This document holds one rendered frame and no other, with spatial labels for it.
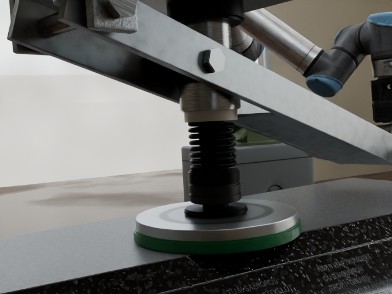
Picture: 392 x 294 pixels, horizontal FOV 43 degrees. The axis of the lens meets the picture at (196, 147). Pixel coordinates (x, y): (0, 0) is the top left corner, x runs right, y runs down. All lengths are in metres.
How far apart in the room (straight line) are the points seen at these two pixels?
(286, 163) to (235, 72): 1.34
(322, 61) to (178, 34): 0.90
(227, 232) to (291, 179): 1.40
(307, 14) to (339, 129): 6.63
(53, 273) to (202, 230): 0.16
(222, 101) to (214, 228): 0.16
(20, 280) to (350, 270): 0.39
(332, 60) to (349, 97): 6.34
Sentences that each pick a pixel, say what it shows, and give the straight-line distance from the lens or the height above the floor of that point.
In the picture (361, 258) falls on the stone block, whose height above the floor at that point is 0.77.
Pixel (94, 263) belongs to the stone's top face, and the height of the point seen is 0.81.
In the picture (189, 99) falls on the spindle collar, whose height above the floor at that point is 0.98.
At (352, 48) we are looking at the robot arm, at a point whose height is 1.13.
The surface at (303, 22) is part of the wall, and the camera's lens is 7.32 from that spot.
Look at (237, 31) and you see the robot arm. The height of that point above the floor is 1.27.
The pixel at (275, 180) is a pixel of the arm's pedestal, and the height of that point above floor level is 0.71.
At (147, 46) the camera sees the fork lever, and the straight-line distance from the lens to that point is 0.51.
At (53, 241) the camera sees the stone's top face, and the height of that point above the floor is 0.81.
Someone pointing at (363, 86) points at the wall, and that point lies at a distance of 7.96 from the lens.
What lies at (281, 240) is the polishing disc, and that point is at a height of 0.81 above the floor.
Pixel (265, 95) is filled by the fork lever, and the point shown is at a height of 0.98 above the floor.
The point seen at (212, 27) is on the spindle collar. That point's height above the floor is 1.07.
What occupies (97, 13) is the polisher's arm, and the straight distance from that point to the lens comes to 0.46.
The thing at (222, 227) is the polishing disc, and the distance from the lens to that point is 0.57.
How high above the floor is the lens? 0.96
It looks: 3 degrees down
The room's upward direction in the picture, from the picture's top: 3 degrees counter-clockwise
